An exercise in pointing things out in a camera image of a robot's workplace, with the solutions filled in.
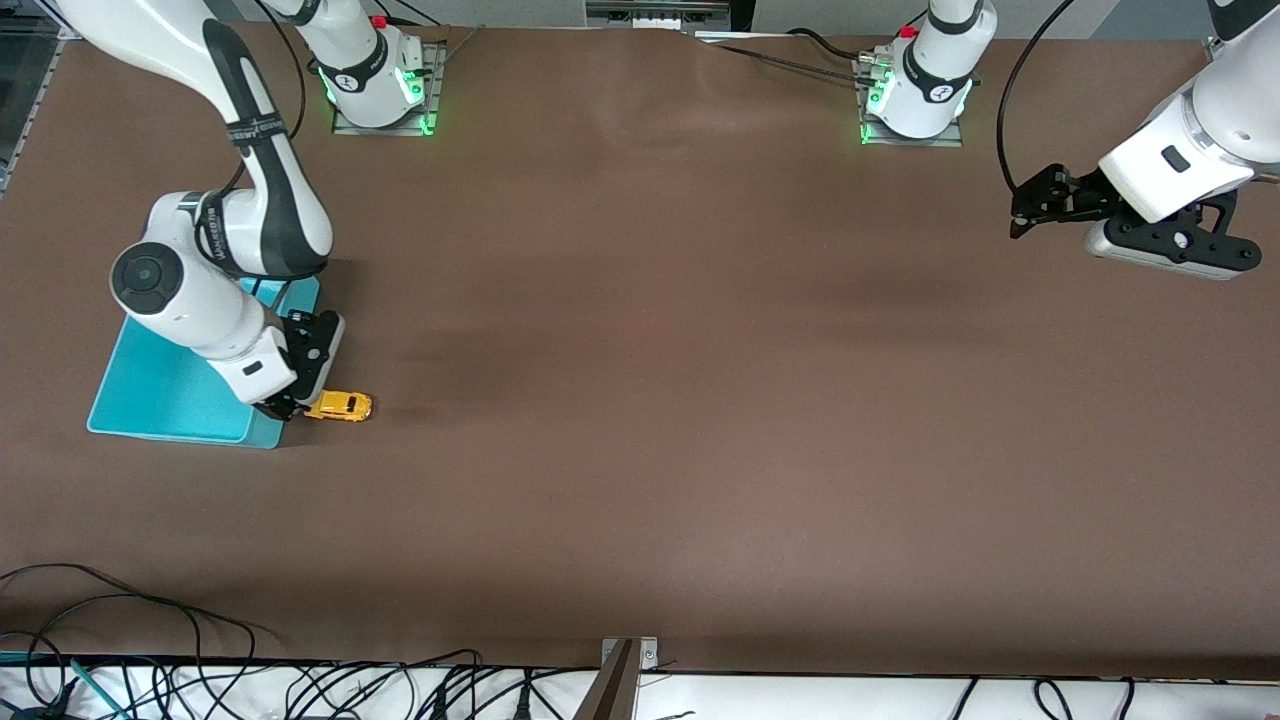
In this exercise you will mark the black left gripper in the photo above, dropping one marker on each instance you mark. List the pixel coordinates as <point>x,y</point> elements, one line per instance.
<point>1082,193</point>

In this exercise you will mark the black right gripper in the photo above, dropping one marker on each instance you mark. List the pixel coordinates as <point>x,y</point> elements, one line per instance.
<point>281,405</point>

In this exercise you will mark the yellow toy beetle car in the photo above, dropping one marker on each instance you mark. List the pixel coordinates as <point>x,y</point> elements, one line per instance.
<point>340,406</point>

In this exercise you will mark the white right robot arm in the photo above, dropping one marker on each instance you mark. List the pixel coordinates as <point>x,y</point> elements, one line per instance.
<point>200,310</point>

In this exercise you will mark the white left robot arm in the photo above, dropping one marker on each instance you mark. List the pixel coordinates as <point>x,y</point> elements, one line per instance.
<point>1220,110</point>

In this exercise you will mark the teal plastic bin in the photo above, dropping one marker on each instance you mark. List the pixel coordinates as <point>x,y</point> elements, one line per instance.
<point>160,400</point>

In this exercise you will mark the white ledge board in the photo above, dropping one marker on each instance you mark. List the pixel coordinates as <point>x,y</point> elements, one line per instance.
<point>800,700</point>

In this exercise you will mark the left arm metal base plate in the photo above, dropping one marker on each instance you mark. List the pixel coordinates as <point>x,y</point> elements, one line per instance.
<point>950,140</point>

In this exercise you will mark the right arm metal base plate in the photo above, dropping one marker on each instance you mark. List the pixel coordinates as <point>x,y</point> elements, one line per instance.
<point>432,100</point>

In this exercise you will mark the aluminium frame rail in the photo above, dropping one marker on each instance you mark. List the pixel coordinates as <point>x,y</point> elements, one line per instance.
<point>25,110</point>

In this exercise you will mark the grey metal post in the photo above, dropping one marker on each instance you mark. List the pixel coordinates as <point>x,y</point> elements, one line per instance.
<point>612,695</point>

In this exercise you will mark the silver metal bracket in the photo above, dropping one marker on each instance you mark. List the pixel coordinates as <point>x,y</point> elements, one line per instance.
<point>648,655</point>

